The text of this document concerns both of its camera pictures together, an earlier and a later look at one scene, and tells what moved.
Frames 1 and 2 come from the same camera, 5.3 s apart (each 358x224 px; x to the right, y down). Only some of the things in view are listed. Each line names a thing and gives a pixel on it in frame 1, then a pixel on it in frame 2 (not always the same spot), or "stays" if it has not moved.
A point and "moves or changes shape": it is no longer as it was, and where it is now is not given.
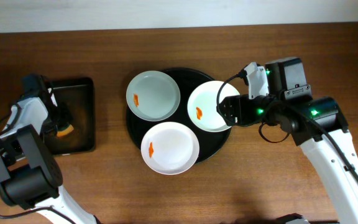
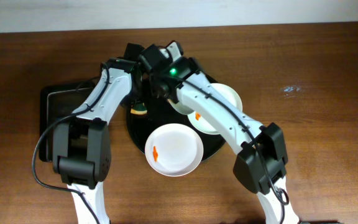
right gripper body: x=229 y=110 to x=160 y=92
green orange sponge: x=65 y=130 moves or changes shape
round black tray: x=211 y=143 stays
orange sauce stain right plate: x=199 y=112 stays
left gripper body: x=56 y=121 to x=138 y=106
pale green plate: x=153 y=96 to x=181 y=107
